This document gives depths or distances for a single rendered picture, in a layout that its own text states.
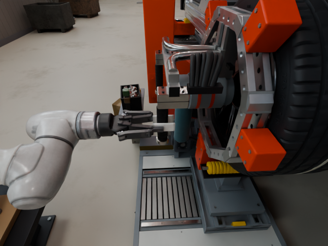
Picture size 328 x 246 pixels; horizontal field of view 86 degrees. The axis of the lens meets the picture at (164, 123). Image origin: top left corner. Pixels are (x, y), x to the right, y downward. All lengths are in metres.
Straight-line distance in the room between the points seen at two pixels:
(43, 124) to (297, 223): 1.47
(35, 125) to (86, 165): 1.05
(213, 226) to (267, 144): 0.75
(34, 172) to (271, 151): 0.55
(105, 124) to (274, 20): 0.48
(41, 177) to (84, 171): 1.10
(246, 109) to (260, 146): 0.09
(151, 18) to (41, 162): 0.83
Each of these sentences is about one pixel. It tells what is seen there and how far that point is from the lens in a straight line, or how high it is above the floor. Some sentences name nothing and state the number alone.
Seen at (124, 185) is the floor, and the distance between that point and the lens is 1.43.
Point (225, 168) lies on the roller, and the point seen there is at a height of 0.53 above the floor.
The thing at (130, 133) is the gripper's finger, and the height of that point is 0.84.
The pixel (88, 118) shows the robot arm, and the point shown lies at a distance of 0.57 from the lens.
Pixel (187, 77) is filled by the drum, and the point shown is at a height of 0.91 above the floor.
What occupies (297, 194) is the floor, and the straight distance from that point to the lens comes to 1.66.
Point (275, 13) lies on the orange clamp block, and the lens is 0.47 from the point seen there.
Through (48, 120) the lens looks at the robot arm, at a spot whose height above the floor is 0.88.
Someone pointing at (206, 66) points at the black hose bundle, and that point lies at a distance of 0.48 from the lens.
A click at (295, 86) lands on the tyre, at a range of 0.49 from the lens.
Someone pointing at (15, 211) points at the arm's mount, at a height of 0.33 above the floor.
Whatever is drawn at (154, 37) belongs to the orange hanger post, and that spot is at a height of 0.95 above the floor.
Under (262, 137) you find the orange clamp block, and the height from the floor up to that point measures 0.88.
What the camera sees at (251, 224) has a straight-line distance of 1.21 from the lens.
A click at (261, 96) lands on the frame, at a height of 0.97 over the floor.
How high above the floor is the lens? 1.19
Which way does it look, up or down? 39 degrees down
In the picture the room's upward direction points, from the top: straight up
